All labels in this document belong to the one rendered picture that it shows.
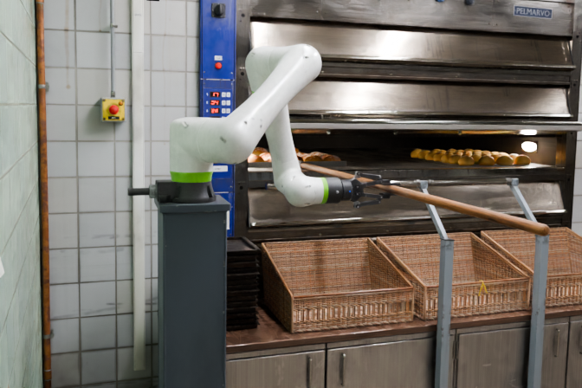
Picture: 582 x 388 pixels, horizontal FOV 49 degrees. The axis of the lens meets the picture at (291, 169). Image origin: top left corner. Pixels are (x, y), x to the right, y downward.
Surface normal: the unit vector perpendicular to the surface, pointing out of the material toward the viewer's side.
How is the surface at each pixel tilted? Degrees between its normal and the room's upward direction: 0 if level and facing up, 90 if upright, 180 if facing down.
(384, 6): 90
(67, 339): 90
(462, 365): 90
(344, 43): 70
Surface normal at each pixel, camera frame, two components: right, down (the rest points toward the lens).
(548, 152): -0.95, 0.01
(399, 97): 0.30, -0.25
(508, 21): 0.29, 0.07
